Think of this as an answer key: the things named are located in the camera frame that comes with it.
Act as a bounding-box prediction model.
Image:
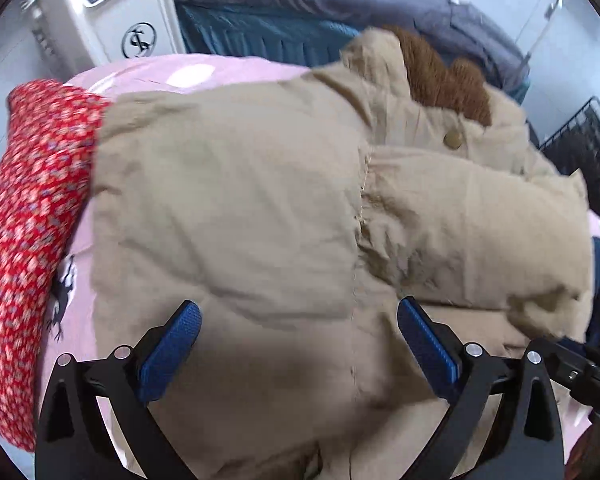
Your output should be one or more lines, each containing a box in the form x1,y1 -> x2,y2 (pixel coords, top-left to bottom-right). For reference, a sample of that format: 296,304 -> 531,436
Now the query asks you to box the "khaki puffer jacket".
89,23 -> 596,480

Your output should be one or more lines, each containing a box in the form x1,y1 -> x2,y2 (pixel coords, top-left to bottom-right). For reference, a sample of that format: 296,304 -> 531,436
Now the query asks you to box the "pink polka dot bedspread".
34,52 -> 600,480

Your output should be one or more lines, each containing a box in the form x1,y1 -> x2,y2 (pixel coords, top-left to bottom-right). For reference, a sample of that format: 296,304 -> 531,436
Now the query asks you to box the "red floral garment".
0,79 -> 109,452

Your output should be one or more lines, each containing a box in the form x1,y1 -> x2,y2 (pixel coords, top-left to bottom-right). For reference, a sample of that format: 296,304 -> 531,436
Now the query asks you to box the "white beauty machine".
22,0 -> 185,80

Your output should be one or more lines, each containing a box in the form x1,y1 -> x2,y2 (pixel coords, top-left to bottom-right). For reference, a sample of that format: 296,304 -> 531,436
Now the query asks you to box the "grey blue bed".
174,0 -> 530,102

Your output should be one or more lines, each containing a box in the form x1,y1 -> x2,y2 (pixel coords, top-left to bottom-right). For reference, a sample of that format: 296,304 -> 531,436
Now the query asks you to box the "black wire rack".
540,96 -> 600,216

